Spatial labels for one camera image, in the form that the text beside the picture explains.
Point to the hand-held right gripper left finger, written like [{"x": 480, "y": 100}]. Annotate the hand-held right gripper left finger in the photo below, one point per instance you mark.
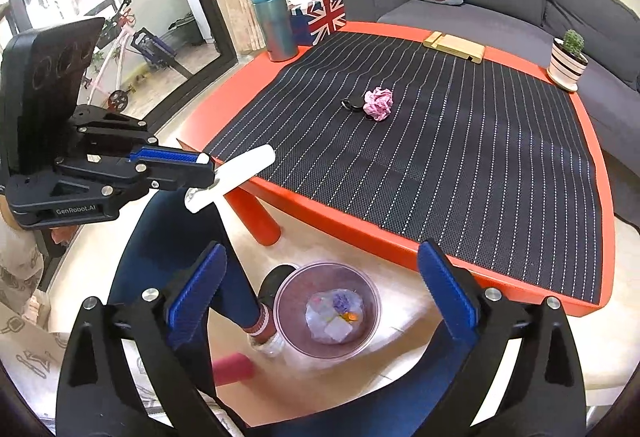
[{"x": 195, "y": 297}]

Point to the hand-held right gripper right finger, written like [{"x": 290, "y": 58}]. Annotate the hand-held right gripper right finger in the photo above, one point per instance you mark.
[{"x": 447, "y": 294}]

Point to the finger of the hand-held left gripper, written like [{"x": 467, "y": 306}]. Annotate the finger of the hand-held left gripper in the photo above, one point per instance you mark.
[
  {"x": 180, "y": 177},
  {"x": 165, "y": 155}
]

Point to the white forked plastic piece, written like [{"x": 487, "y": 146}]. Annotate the white forked plastic piece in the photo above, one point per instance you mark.
[{"x": 250, "y": 162}]

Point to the transparent trash bin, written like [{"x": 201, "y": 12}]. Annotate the transparent trash bin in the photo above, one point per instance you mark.
[{"x": 295, "y": 297}]

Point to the purple paper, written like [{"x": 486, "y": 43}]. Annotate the purple paper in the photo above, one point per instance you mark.
[{"x": 342, "y": 303}]

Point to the person's left forearm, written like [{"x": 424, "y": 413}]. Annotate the person's left forearm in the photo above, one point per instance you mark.
[{"x": 17, "y": 267}]

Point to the person's left leg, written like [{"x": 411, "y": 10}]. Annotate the person's left leg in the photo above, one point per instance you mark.
[{"x": 200, "y": 237}]

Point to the pink striped sock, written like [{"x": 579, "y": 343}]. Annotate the pink striped sock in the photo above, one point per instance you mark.
[{"x": 261, "y": 322}]

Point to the pink bicycle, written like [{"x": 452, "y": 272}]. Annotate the pink bicycle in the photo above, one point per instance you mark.
[{"x": 117, "y": 99}]

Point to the pink slipper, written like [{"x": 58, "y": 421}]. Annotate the pink slipper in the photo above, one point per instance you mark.
[{"x": 232, "y": 367}]

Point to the black shoe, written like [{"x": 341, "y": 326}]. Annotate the black shoe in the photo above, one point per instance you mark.
[{"x": 275, "y": 284}]

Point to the dark blue folding cart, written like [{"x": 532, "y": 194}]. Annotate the dark blue folding cart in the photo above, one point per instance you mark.
[{"x": 155, "y": 49}]

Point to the red table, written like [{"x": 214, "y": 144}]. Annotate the red table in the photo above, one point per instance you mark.
[{"x": 265, "y": 79}]

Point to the white cabinet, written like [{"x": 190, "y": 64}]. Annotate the white cabinet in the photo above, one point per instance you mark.
[{"x": 195, "y": 9}]

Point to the teal thermos bottle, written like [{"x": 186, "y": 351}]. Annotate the teal thermos bottle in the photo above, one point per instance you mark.
[{"x": 275, "y": 27}]

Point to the printed light shirt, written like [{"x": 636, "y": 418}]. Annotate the printed light shirt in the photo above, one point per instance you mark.
[{"x": 30, "y": 357}]

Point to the black hair clip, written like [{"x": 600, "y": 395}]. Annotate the black hair clip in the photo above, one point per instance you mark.
[{"x": 352, "y": 105}]

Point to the crumpled pink paper ball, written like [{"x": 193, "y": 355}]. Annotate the crumpled pink paper ball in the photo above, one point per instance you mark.
[{"x": 377, "y": 103}]

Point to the flag print tissue box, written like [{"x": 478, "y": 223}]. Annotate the flag print tissue box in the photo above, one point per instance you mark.
[{"x": 325, "y": 17}]

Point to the wooden phone stand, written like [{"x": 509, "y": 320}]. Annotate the wooden phone stand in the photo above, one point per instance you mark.
[{"x": 457, "y": 46}]

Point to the white striped plant pot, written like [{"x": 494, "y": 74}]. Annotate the white striped plant pot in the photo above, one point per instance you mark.
[{"x": 565, "y": 67}]

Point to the green cactus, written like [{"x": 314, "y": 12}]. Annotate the green cactus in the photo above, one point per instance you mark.
[{"x": 573, "y": 42}]

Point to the dark grey sofa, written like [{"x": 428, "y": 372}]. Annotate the dark grey sofa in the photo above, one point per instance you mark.
[{"x": 500, "y": 17}]

